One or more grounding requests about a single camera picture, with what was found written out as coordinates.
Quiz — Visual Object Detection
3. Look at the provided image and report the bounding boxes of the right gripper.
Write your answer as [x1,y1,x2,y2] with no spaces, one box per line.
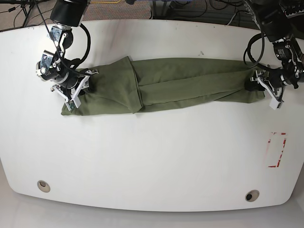
[51,68,99,104]

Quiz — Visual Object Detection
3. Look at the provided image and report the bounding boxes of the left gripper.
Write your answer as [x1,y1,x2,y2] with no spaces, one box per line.
[244,70,285,101]

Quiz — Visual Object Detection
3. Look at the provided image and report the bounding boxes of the olive green t-shirt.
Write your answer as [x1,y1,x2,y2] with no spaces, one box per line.
[61,57,265,116]

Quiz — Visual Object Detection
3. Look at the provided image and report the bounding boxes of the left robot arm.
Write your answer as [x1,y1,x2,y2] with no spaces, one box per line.
[243,0,304,110]

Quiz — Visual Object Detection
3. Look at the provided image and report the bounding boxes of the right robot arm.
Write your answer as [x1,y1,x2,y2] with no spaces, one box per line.
[36,0,98,110]

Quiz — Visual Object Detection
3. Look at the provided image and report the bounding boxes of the red tape rectangle marking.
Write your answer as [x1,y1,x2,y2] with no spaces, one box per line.
[265,132,287,168]

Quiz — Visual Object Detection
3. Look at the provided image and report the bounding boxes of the white power strip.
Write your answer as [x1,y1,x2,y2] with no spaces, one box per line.
[285,3,304,19]

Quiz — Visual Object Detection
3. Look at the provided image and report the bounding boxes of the black tripod stand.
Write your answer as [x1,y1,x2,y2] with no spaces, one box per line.
[0,0,47,29]

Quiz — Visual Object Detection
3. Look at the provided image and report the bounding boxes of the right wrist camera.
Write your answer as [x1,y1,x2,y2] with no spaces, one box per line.
[65,97,81,111]

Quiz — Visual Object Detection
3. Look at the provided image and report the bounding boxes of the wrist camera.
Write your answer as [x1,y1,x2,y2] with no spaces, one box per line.
[65,97,81,111]
[269,98,283,110]

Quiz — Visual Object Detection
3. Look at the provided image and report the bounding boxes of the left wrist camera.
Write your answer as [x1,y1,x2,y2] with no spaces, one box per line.
[269,98,283,110]

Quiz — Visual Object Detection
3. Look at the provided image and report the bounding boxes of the left table cable grommet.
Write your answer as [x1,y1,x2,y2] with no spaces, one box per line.
[37,180,50,193]

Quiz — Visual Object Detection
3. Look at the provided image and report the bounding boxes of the table cable grommet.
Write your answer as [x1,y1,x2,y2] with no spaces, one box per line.
[37,180,50,193]
[245,190,259,202]

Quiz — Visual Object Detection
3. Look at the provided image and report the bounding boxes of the right table cable grommet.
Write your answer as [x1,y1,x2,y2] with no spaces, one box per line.
[245,190,259,202]

